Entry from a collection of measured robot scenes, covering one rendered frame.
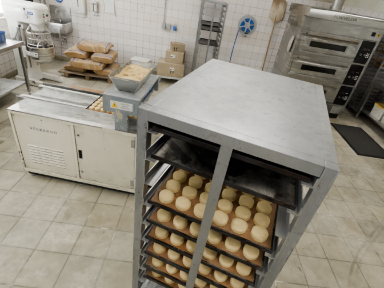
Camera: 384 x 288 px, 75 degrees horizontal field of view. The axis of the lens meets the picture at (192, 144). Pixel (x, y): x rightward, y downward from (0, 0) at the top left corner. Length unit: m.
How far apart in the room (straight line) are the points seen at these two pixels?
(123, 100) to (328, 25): 4.30
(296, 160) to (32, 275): 2.29
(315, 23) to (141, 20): 3.57
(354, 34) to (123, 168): 4.81
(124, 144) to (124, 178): 0.44
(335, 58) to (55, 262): 5.49
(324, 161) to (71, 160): 2.60
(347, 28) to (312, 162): 5.28
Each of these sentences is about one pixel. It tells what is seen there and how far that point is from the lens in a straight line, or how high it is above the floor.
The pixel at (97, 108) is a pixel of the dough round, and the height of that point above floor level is 0.92.
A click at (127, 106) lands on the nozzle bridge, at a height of 1.11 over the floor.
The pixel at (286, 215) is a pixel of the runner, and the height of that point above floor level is 1.58.
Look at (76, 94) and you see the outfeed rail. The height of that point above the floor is 0.88.
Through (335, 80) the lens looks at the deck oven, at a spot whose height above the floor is 0.84.
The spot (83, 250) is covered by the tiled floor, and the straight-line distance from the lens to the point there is 2.58.
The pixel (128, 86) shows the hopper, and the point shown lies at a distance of 2.33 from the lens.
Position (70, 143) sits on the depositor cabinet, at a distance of 2.79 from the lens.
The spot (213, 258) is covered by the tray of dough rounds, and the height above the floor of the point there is 1.32.
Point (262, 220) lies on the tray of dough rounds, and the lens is 0.85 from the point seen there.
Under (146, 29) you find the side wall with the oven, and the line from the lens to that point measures 6.37.
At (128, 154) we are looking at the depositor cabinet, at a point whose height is 0.59.
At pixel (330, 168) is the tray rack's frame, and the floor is 1.82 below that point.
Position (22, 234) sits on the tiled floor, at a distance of 2.83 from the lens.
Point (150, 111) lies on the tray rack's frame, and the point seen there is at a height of 1.82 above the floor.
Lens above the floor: 2.10
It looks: 33 degrees down
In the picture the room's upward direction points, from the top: 10 degrees clockwise
